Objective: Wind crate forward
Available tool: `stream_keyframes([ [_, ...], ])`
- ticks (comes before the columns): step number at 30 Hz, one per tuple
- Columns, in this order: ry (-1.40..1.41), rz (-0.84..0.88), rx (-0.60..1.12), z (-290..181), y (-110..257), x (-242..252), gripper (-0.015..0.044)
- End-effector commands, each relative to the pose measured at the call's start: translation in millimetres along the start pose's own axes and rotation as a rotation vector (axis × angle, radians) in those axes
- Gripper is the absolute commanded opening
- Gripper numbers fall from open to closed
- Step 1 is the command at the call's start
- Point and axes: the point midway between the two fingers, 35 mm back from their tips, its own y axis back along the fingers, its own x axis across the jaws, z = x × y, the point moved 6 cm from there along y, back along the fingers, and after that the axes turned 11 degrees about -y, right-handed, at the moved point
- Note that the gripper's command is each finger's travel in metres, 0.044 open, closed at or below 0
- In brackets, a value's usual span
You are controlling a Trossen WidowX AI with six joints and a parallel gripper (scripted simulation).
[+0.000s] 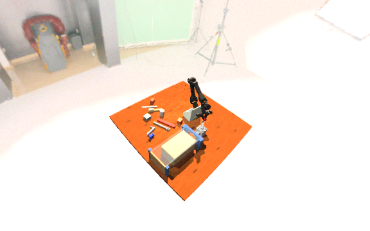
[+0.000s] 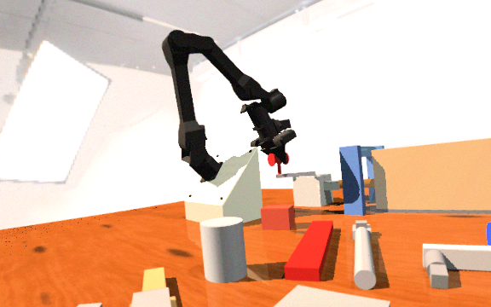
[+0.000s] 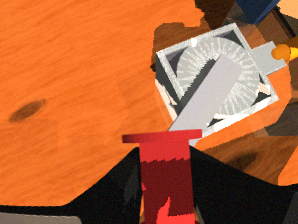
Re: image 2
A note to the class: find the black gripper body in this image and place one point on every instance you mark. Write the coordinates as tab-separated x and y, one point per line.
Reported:
269	135

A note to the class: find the white cylinder with grey end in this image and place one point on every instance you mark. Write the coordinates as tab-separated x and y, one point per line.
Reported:
364	274

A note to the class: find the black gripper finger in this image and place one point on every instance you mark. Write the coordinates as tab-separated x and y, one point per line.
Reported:
280	152
268	150

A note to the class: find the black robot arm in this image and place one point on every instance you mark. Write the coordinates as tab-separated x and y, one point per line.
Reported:
177	46

